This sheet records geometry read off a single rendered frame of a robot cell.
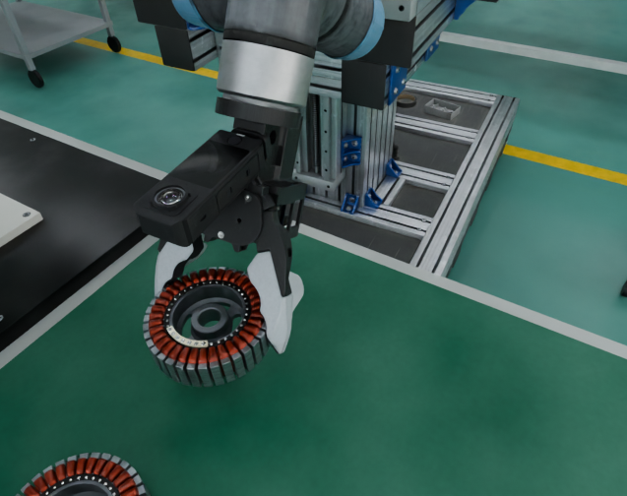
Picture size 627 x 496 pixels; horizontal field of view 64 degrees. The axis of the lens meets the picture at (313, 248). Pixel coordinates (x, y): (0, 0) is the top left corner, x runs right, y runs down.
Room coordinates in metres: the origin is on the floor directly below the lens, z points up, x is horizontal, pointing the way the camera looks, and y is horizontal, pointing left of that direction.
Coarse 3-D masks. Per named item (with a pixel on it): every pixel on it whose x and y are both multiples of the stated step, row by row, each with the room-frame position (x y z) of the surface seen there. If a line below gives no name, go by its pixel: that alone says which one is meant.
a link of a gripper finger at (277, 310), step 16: (256, 256) 0.30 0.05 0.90; (256, 272) 0.29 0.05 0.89; (272, 272) 0.29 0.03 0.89; (256, 288) 0.28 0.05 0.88; (272, 288) 0.28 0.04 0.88; (272, 304) 0.27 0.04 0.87; (288, 304) 0.27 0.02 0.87; (272, 320) 0.27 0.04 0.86; (288, 320) 0.27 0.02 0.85; (272, 336) 0.26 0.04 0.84; (288, 336) 0.26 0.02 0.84
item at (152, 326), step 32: (192, 288) 0.31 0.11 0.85; (224, 288) 0.31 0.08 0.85; (160, 320) 0.27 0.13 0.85; (192, 320) 0.28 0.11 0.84; (224, 320) 0.28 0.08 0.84; (256, 320) 0.27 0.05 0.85; (160, 352) 0.24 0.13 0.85; (192, 352) 0.24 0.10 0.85; (224, 352) 0.24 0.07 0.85; (256, 352) 0.25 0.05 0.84; (192, 384) 0.23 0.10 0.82
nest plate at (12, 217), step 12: (0, 204) 0.54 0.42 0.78; (12, 204) 0.54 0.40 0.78; (0, 216) 0.52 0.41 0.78; (12, 216) 0.52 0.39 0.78; (24, 216) 0.52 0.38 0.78; (36, 216) 0.52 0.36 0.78; (0, 228) 0.49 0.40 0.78; (12, 228) 0.49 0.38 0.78; (24, 228) 0.50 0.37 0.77; (0, 240) 0.47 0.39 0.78
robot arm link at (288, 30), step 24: (240, 0) 0.40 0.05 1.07; (264, 0) 0.39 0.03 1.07; (288, 0) 0.39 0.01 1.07; (312, 0) 0.40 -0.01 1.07; (336, 0) 0.43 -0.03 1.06; (240, 24) 0.39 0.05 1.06; (264, 24) 0.38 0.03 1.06; (288, 24) 0.38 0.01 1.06; (312, 24) 0.40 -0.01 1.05; (288, 48) 0.38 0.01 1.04; (312, 48) 0.40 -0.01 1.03
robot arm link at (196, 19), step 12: (180, 0) 0.56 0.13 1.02; (192, 0) 0.55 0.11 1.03; (204, 0) 0.54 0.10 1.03; (216, 0) 0.53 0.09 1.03; (180, 12) 0.57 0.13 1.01; (192, 12) 0.55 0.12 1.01; (204, 12) 0.54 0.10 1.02; (216, 12) 0.53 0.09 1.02; (204, 24) 0.55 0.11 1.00; (216, 24) 0.54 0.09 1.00
